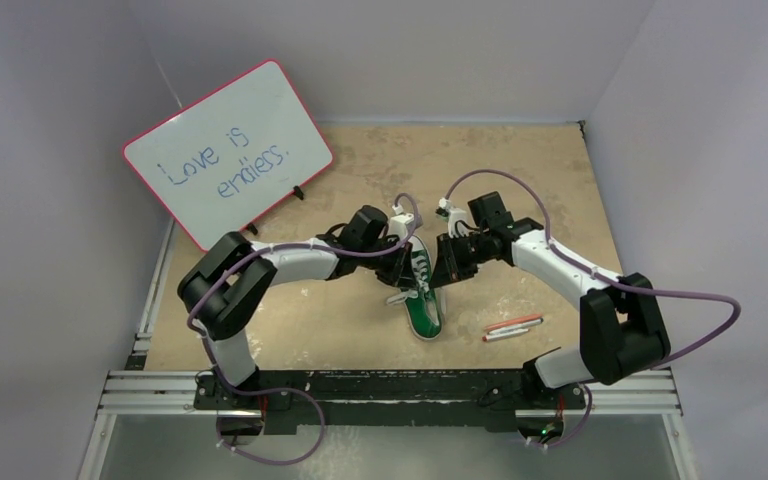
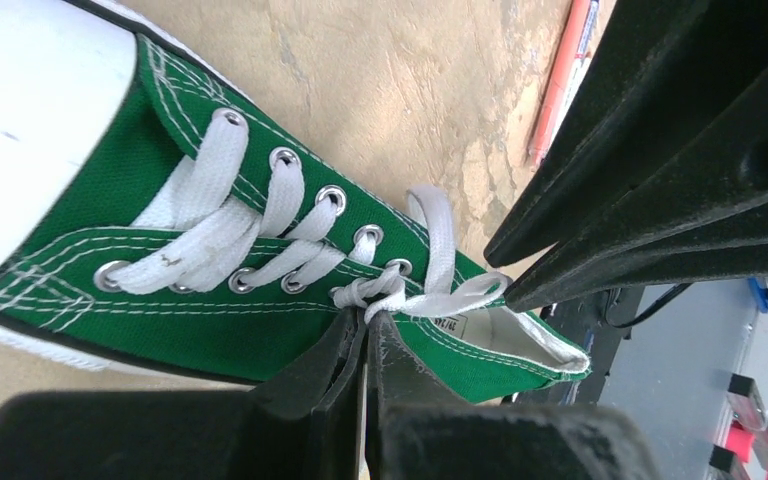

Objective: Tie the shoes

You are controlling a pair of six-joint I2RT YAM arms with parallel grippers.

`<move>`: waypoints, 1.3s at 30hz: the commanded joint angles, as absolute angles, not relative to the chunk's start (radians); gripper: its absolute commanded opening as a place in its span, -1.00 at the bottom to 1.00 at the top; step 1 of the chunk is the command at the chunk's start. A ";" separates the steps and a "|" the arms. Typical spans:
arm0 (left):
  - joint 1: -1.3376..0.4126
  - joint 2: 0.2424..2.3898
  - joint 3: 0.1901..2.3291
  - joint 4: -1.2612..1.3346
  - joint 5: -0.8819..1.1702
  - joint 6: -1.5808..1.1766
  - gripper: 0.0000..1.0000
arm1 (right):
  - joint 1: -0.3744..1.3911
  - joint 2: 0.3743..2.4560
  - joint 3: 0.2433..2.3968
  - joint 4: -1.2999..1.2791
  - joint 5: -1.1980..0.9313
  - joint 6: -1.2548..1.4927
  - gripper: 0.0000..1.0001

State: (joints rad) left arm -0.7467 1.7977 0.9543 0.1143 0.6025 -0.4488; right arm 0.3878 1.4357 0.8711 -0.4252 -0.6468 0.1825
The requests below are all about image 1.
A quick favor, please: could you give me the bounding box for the red white marker pen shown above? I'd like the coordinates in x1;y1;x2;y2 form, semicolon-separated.
482;318;544;342

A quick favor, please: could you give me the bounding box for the white shoelace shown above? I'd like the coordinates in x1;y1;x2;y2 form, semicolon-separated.
385;250;446;310

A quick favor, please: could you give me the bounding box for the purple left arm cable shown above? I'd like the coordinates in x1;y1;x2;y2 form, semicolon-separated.
186;193;422;467

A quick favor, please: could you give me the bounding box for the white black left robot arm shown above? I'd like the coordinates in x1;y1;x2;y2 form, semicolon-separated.
177;205;422;396

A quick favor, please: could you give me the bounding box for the orange marker pen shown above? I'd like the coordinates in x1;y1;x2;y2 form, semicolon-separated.
484;314;543;331

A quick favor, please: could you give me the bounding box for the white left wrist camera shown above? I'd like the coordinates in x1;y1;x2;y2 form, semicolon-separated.
387;205;421;241

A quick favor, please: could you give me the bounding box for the green canvas sneaker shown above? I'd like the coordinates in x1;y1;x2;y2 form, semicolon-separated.
399;236;445;341

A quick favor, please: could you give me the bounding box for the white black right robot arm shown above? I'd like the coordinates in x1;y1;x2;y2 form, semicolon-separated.
430;192;671;395

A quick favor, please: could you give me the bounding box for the pink framed whiteboard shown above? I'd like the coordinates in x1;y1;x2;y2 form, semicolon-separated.
122;59;334;251

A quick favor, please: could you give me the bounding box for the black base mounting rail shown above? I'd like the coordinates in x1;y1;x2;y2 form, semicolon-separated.
193;368;587;439

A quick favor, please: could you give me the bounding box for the silver aluminium frame rail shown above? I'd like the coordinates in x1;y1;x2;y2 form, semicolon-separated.
78;370;699;479

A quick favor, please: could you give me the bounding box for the black whiteboard easel stand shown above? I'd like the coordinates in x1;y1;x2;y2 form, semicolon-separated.
243;185;306;236

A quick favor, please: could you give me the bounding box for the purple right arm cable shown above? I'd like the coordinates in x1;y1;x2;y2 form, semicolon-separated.
436;168;743;452

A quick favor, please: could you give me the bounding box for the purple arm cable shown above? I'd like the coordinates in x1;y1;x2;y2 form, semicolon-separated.
186;193;422;467
436;168;743;452

